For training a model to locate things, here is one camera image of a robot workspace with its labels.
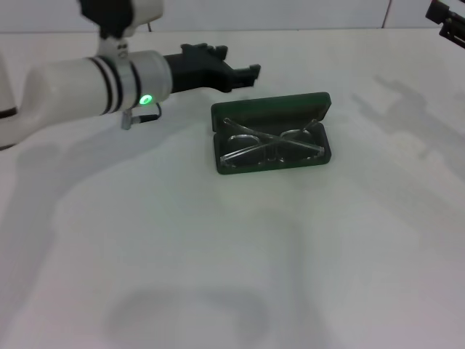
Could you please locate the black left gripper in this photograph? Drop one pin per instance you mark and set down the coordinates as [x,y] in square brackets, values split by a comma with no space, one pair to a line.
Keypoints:
[196,72]

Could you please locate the green glasses case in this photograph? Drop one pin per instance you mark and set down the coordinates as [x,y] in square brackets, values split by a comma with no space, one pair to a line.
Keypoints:
[272,103]

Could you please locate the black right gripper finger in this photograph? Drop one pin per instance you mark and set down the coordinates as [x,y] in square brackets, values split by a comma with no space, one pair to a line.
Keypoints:
[452,22]

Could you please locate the clear white glasses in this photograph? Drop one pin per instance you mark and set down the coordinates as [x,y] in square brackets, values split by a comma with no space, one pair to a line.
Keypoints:
[269,140]

